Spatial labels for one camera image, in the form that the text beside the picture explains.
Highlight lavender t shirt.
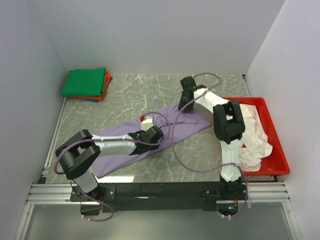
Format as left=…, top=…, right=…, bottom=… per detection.
left=93, top=103, right=212, bottom=178

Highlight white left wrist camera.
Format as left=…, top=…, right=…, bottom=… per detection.
left=140, top=115, right=154, bottom=132

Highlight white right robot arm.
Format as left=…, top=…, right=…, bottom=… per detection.
left=178, top=76, right=245, bottom=200

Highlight black base beam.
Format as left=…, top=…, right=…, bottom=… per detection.
left=69, top=181, right=249, bottom=216

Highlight red plastic bin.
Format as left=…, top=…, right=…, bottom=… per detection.
left=225, top=97, right=290, bottom=176

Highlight green folded t shirt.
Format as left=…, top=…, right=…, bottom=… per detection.
left=62, top=68, right=106, bottom=98

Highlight blue folded t shirt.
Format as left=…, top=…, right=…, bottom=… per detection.
left=82, top=76, right=113, bottom=103

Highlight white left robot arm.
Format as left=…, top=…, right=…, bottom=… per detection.
left=54, top=125, right=164, bottom=201

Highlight white t shirt in bin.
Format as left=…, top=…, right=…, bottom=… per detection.
left=239, top=103, right=273, bottom=172

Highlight orange folded t shirt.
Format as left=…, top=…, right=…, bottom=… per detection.
left=67, top=71, right=112, bottom=103

